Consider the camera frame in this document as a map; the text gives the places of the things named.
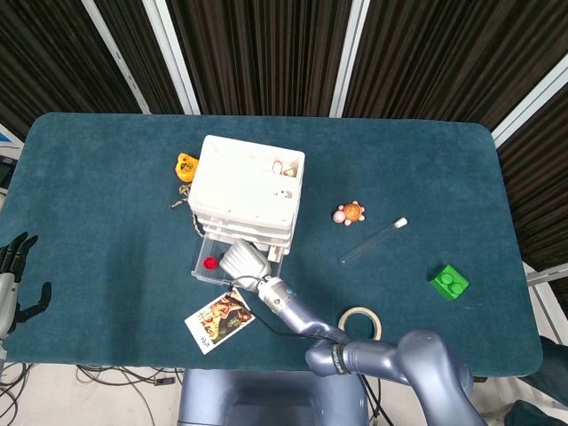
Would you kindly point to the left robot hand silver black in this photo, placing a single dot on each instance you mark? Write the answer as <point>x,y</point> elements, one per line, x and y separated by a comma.
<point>8,297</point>

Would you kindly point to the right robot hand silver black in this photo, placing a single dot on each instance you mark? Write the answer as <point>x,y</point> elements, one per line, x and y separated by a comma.
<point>244,264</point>

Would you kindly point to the clear drawer with red ball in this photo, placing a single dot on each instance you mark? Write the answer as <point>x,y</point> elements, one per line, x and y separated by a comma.
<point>206,276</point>

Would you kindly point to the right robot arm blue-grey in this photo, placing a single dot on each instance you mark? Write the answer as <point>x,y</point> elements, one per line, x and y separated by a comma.
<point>421,364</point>

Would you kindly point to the clear drawer with wooden pieces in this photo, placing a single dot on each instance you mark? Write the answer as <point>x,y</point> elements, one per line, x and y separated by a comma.
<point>222,233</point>

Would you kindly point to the clear drawer with glue stick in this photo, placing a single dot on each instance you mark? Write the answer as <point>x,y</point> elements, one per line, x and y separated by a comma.
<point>239,224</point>

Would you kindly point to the red ball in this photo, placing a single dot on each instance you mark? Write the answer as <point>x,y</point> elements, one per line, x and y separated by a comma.
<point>210,263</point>

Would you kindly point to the picture card white border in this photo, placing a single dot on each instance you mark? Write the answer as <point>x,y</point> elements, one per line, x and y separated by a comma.
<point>217,328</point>

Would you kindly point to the small white piece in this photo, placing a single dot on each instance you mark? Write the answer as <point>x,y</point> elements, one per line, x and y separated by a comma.
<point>283,194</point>

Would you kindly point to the small brown wooden piece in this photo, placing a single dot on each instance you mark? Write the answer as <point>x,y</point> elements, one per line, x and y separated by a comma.
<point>291,171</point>

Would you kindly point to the yellow tape measure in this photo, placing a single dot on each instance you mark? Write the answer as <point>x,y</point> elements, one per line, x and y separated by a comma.
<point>185,166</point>

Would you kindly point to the beige masking tape roll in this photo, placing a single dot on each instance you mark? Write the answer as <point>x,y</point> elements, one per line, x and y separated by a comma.
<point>341,323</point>

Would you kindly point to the orange pink turtle toy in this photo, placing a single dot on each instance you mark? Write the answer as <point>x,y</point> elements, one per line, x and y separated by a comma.
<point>352,212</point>

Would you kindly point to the glass test tube white cap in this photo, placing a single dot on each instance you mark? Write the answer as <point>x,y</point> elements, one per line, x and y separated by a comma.
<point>373,242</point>

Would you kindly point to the blue-grey robot torso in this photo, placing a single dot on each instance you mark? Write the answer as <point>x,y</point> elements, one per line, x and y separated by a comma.
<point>231,399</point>

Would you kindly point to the black power adapter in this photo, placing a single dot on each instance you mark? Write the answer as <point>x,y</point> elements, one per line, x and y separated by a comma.
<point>164,381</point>

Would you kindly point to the teal table cloth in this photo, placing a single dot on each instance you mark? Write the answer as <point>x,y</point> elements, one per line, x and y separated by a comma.
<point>111,177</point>

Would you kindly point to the green toy building block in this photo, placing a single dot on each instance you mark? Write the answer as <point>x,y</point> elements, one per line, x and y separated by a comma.
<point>448,284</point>

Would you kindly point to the dark blue chair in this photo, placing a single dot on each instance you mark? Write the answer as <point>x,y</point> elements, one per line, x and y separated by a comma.
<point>550,368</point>

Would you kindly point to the white plastic drawer cabinet frame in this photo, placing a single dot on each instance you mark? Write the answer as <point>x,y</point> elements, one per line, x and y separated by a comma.
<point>239,177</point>

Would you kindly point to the white frame post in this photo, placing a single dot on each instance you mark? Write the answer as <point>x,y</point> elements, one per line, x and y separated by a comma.
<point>528,104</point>
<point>348,57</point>
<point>117,57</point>
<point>173,57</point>

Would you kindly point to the white side table frame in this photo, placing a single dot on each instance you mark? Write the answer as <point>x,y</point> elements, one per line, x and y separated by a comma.
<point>548,275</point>

